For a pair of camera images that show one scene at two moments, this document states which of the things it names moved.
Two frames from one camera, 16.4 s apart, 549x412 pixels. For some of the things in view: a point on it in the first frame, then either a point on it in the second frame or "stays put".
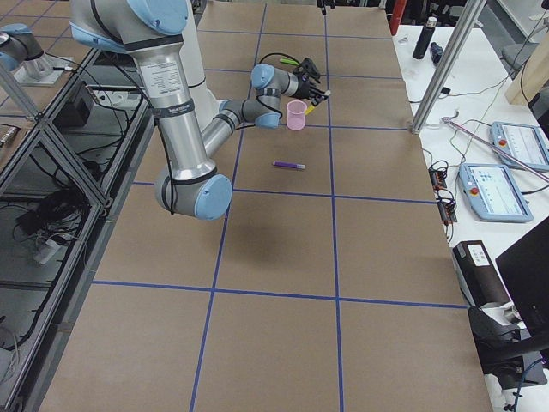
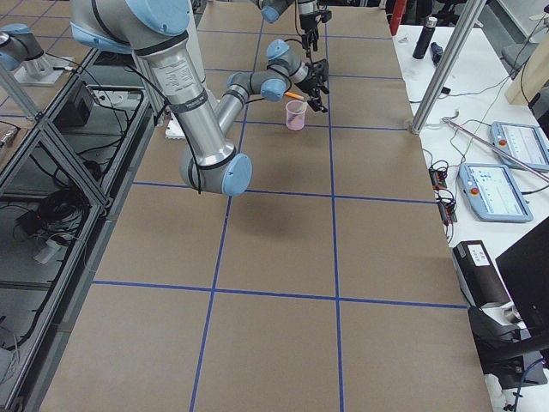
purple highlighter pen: x=289 y=164 -> x=292 y=118
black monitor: x=526 y=267 stays put
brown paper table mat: x=327 y=285 stays put
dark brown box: x=479 y=281 stays put
